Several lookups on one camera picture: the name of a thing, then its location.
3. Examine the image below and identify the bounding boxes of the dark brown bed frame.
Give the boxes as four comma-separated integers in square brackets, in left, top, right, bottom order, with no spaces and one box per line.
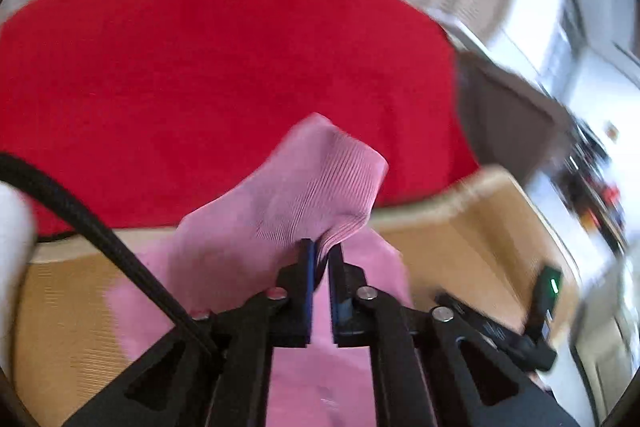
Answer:
[454,52,574,186]

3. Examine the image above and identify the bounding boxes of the red blanket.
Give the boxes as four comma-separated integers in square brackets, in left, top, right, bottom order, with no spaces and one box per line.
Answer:
[1,0,478,228]

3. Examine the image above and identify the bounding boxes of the white quilted pillow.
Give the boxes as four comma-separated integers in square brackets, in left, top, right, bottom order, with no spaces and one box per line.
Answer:
[0,183,36,376]

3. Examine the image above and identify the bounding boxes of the pink corduroy garment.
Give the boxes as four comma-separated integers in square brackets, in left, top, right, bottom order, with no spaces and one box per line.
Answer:
[138,115,411,426]

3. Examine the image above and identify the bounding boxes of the black cable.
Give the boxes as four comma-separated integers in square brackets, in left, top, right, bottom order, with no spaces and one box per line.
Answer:
[0,152,222,358]

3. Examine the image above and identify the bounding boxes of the woven rattan bed mat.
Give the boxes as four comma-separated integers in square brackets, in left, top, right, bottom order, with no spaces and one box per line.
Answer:
[11,167,579,426]

